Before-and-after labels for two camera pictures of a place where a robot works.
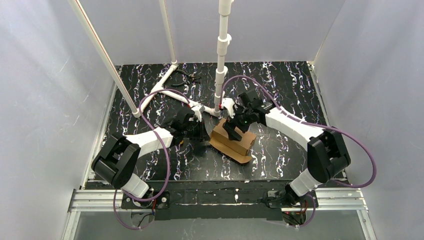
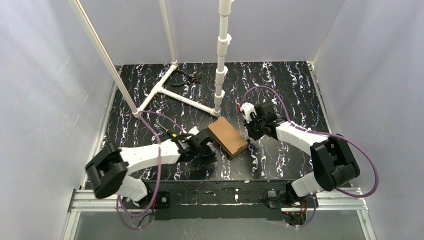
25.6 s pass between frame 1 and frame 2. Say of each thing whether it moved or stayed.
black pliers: stayed
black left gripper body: moved
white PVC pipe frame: stayed
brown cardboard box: moved
